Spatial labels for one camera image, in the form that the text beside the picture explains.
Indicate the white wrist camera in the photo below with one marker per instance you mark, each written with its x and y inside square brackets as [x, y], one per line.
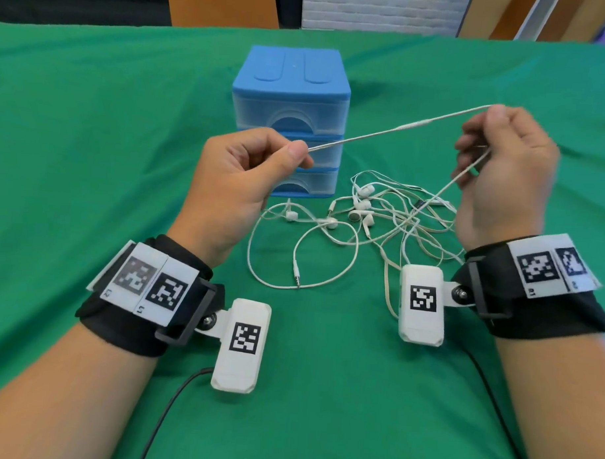
[238, 376]
[420, 330]

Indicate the white left marker tag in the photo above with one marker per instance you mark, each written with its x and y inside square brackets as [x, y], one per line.
[142, 283]

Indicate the white metal frame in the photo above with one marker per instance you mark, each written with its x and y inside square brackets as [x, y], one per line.
[536, 18]

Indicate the blue plastic mini drawer unit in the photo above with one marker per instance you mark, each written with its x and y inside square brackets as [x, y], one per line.
[291, 68]

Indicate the person's left hand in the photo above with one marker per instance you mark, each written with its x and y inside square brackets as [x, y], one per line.
[229, 194]

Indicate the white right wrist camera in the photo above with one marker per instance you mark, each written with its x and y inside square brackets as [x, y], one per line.
[420, 330]

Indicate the tan wooden board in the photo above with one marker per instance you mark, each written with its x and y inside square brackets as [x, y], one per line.
[483, 16]
[577, 18]

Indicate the wide orange wooden panel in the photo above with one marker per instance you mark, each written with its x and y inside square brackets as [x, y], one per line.
[221, 6]

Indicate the person's right hand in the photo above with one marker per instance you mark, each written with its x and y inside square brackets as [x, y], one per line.
[512, 189]

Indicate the person's left forearm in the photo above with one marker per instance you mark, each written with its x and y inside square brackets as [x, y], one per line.
[64, 397]

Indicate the white marker tag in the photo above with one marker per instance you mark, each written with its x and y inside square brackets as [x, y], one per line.
[541, 267]
[142, 283]

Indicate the white right marker tag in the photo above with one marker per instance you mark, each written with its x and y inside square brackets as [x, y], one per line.
[541, 267]

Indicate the green tablecloth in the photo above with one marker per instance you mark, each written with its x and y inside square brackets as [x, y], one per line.
[87, 155]

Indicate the person's right forearm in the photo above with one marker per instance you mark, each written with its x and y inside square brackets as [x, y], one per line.
[558, 409]

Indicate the black sofa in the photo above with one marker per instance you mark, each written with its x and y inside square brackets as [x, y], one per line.
[80, 13]

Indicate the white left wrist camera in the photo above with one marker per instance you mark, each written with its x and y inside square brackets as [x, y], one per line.
[238, 376]

